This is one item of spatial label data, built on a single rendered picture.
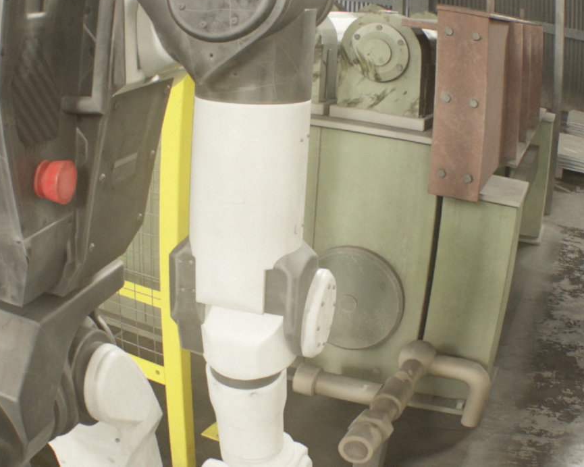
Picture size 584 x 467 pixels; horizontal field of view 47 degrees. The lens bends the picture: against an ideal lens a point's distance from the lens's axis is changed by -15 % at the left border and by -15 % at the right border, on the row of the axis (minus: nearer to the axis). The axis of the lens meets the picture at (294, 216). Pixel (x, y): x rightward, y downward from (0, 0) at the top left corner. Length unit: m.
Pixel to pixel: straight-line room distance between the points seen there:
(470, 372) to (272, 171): 1.86
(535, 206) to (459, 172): 2.26
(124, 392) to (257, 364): 0.18
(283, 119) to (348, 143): 1.84
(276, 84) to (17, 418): 0.36
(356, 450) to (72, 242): 1.43
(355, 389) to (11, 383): 1.66
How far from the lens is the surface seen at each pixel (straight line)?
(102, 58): 0.54
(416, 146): 2.33
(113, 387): 0.74
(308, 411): 2.49
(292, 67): 0.56
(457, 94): 2.16
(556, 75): 4.96
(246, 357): 0.64
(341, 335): 2.54
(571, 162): 6.31
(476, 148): 2.17
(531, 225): 4.45
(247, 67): 0.55
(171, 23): 0.52
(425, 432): 2.41
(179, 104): 1.58
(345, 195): 2.43
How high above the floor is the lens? 1.33
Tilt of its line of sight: 17 degrees down
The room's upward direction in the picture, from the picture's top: 4 degrees clockwise
